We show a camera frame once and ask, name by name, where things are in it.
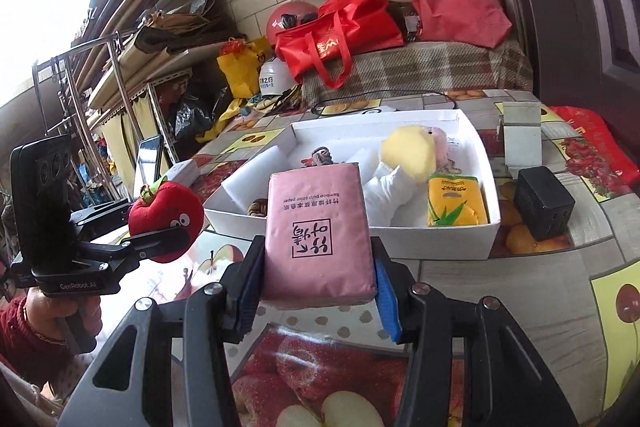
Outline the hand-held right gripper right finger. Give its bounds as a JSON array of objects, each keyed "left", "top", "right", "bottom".
[{"left": 371, "top": 237, "right": 581, "bottom": 427}]

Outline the pink plush toy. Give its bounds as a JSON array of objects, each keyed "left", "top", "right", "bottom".
[{"left": 427, "top": 126, "right": 453, "bottom": 170}]

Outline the person's left hand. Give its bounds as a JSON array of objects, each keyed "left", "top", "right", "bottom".
[{"left": 24, "top": 287, "right": 102, "bottom": 350}]

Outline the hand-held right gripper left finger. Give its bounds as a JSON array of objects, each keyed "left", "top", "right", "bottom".
[{"left": 55, "top": 235, "right": 267, "bottom": 427}]

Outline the pink tissue pack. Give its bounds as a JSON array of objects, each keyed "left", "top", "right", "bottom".
[{"left": 262, "top": 163, "right": 379, "bottom": 311}]

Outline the white helmet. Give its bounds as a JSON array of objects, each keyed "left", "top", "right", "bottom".
[{"left": 257, "top": 56, "right": 302, "bottom": 98}]

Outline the white cloth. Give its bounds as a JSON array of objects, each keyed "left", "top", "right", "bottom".
[{"left": 361, "top": 162, "right": 432, "bottom": 229}]

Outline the small white charger box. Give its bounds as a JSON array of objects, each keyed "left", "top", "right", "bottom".
[{"left": 164, "top": 158, "right": 199, "bottom": 188}]

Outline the black plastic bag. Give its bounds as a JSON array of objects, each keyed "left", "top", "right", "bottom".
[{"left": 166, "top": 81, "right": 235, "bottom": 144}]

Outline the plaid blanket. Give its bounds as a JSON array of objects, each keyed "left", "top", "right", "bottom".
[{"left": 299, "top": 38, "right": 535, "bottom": 108}]

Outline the metal shelf rack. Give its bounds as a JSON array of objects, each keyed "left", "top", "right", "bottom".
[{"left": 31, "top": 29, "right": 201, "bottom": 208}]

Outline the red tote bag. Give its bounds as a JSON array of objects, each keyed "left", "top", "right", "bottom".
[{"left": 274, "top": 0, "right": 406, "bottom": 91}]

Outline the black adapter box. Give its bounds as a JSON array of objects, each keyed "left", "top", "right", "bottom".
[{"left": 513, "top": 166, "right": 577, "bottom": 243}]

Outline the small white carton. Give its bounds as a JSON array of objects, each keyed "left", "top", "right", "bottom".
[{"left": 500, "top": 101, "right": 544, "bottom": 168}]

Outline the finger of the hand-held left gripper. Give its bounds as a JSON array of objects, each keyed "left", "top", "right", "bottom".
[
  {"left": 117, "top": 223, "right": 192, "bottom": 261},
  {"left": 70, "top": 200, "right": 136, "bottom": 229}
]

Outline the yellow plush toy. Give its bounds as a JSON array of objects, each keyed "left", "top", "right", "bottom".
[{"left": 380, "top": 125, "right": 439, "bottom": 184}]

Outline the red printed packet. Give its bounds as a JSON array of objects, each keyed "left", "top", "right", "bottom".
[{"left": 549, "top": 105, "right": 633, "bottom": 185}]

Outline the red helmet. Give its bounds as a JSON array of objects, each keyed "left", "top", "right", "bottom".
[{"left": 265, "top": 0, "right": 322, "bottom": 48}]

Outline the person's left forearm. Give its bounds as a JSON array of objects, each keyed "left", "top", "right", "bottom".
[{"left": 0, "top": 296, "right": 76, "bottom": 388}]

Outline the white cardboard box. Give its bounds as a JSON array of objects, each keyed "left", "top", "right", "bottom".
[{"left": 201, "top": 108, "right": 503, "bottom": 261}]

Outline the yellow tissue pack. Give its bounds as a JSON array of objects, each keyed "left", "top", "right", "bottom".
[{"left": 426, "top": 173, "right": 490, "bottom": 229}]

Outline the yellow shopping bag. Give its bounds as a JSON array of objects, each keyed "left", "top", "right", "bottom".
[{"left": 215, "top": 36, "right": 275, "bottom": 102}]

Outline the red plush strawberry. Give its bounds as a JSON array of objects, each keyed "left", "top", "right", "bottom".
[{"left": 128, "top": 177, "right": 206, "bottom": 264}]

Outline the smartphone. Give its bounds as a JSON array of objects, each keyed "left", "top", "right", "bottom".
[{"left": 132, "top": 134, "right": 165, "bottom": 200}]

